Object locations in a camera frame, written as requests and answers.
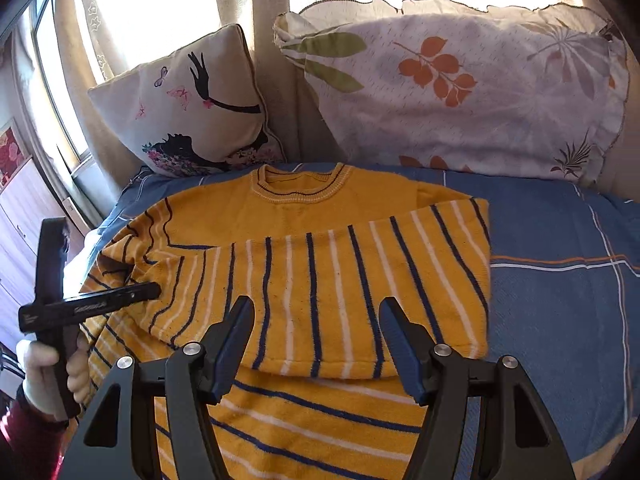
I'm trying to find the window frame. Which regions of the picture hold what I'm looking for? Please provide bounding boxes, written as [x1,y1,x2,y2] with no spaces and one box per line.
[27,0,108,233]

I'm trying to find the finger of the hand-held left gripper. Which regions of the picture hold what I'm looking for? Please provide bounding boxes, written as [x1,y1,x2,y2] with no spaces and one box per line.
[102,282,162,311]

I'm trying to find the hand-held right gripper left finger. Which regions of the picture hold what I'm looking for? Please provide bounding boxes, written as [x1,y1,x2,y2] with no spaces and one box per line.
[60,295,256,480]

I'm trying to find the wooden cabinet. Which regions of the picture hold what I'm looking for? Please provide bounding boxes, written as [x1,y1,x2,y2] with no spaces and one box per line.
[0,157,76,346]

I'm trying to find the blue plaid bed sheet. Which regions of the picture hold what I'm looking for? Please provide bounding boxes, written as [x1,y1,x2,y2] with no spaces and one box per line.
[75,161,640,480]

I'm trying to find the red floral picture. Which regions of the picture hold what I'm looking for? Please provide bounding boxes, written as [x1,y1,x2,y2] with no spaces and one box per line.
[0,119,25,187]

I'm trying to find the leaf print pillow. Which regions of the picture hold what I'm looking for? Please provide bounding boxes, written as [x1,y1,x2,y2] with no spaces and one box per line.
[272,0,632,184]

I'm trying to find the person's left forearm red sleeve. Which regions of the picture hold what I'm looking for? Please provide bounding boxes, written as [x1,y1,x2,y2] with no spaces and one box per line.
[0,387,71,480]

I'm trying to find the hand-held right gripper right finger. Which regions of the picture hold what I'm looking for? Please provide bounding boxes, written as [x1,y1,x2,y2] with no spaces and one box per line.
[378,297,591,480]

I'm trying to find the person's left hand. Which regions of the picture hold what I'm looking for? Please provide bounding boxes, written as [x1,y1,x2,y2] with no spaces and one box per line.
[15,335,92,417]

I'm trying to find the cushion with dancer print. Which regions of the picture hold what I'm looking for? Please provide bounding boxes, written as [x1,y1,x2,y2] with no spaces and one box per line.
[87,23,286,178]

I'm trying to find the yellow striped knit sweater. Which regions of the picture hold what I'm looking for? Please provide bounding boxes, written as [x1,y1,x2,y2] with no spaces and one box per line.
[80,162,492,480]

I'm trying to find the cream curtain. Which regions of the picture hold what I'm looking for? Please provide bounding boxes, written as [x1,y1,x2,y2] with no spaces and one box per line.
[52,0,618,211]

